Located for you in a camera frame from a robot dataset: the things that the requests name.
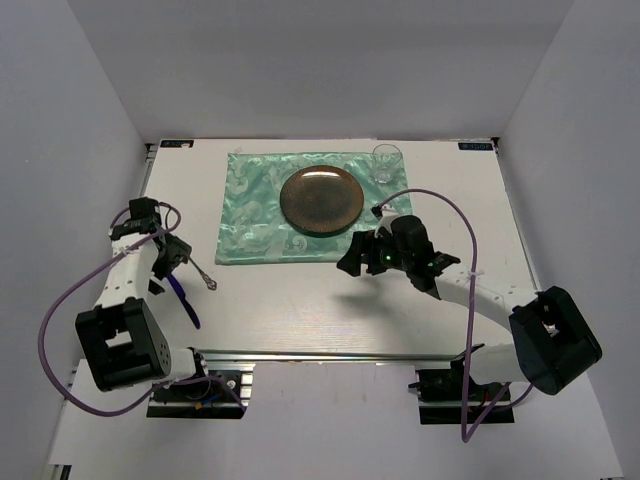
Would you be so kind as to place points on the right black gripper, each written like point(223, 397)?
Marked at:
point(351, 262)

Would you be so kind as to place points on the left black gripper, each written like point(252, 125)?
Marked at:
point(178, 252)

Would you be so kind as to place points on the purple knife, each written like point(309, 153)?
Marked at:
point(181, 294)

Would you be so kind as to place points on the brown ceramic plate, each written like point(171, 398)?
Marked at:
point(321, 200)

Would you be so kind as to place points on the green satin cloth napkin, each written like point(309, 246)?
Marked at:
point(253, 229)

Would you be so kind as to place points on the clear glass cup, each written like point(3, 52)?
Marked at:
point(386, 159)

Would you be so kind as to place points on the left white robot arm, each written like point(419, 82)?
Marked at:
point(120, 337)

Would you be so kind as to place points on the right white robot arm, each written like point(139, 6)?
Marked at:
point(551, 343)

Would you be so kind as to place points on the left table corner sticker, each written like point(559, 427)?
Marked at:
point(176, 143)

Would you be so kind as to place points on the table corner sticker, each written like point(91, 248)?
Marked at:
point(176, 143)
point(475, 146)

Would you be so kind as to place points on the ornate iridescent fork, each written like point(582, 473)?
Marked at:
point(210, 283)

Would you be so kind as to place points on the right table corner sticker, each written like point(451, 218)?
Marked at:
point(475, 146)

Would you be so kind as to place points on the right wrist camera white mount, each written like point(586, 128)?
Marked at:
point(385, 215)

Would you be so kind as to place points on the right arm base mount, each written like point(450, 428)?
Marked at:
point(439, 393)

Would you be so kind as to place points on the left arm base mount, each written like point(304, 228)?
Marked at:
point(226, 398)

